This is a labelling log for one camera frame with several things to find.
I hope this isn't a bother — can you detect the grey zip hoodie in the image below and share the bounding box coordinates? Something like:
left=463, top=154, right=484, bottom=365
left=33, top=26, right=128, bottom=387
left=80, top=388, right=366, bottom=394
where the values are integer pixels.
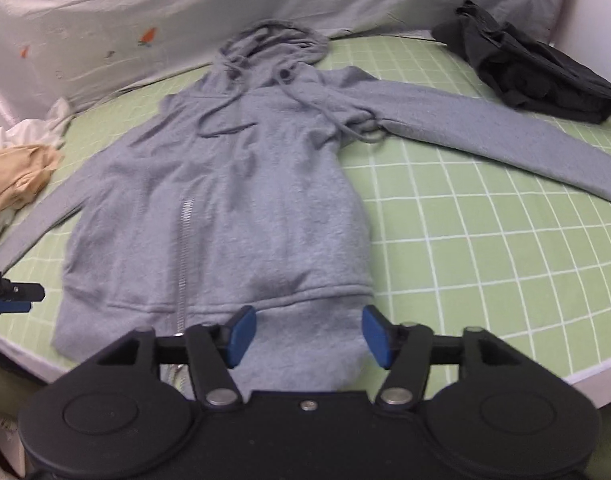
left=0, top=20, right=611, bottom=393

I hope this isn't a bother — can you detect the white garment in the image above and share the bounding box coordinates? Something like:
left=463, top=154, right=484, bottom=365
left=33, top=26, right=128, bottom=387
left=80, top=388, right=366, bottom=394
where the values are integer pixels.
left=0, top=97, right=73, bottom=153

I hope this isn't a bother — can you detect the green checked bed sheet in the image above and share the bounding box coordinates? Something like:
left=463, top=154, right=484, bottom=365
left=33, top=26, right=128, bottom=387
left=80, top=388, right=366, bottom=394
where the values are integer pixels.
left=0, top=30, right=611, bottom=386

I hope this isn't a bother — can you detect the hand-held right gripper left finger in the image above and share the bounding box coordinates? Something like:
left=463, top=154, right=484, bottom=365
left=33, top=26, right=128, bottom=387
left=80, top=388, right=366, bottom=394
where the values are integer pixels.
left=96, top=305, right=257, bottom=407

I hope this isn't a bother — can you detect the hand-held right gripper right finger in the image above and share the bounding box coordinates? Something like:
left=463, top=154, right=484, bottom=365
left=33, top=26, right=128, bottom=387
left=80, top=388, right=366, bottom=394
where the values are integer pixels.
left=363, top=305, right=523, bottom=408

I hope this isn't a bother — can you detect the white carrot print bedsheet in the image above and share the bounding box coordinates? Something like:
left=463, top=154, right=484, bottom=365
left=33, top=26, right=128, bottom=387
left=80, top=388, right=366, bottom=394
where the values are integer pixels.
left=0, top=0, right=581, bottom=126

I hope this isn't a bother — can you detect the black crumpled garment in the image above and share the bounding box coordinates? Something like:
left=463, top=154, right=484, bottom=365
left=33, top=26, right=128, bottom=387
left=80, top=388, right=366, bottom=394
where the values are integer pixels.
left=432, top=0, right=611, bottom=123

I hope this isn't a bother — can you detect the beige garment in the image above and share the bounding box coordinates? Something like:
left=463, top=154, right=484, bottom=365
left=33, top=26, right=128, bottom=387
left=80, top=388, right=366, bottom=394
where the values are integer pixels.
left=0, top=144, right=65, bottom=223

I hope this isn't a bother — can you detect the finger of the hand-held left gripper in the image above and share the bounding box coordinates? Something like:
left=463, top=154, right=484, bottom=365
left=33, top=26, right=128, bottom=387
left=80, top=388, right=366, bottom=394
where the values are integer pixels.
left=0, top=270, right=46, bottom=318

